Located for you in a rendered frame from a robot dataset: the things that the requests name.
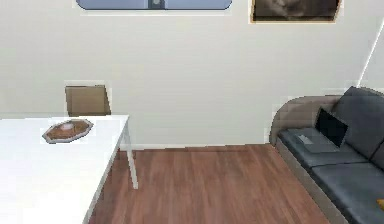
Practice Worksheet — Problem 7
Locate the white table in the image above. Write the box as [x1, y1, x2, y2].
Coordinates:
[0, 114, 139, 224]

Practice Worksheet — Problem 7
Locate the grey open laptop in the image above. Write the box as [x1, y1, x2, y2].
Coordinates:
[288, 106, 350, 154]

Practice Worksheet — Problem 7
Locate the brown plate with grey rim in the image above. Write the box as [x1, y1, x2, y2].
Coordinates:
[41, 118, 95, 145]

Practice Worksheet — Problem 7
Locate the blue window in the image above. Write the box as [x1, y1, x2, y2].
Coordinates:
[75, 0, 233, 11]

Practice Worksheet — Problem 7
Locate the grey sofa with dark cushions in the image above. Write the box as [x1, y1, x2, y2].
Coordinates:
[269, 85, 384, 224]

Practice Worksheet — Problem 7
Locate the brown wooden chair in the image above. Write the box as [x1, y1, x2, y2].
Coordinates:
[64, 84, 112, 118]

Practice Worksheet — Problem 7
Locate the dark framed wall picture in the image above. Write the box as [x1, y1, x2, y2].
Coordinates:
[249, 0, 343, 24]

